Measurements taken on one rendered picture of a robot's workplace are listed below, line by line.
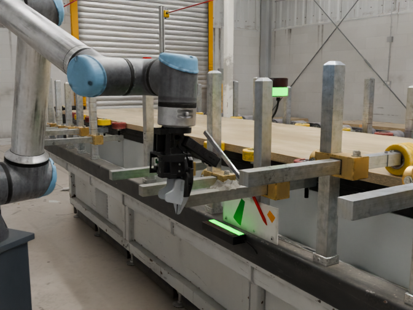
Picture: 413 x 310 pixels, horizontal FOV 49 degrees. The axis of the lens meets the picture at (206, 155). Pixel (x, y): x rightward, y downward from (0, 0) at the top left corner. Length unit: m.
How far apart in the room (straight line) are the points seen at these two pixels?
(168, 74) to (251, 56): 10.67
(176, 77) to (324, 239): 0.51
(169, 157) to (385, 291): 0.54
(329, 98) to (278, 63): 10.56
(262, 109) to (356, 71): 8.85
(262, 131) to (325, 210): 0.29
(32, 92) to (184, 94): 0.71
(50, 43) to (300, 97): 10.07
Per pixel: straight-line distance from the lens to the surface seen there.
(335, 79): 1.06
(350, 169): 1.02
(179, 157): 1.04
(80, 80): 1.04
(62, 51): 1.13
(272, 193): 1.22
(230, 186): 1.15
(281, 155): 1.48
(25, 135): 1.65
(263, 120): 1.24
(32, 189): 1.71
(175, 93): 1.02
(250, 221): 1.32
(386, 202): 0.75
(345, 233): 1.37
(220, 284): 2.04
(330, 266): 1.14
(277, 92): 1.26
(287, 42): 11.43
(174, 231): 1.82
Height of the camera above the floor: 1.13
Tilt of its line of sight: 9 degrees down
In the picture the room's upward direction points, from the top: straight up
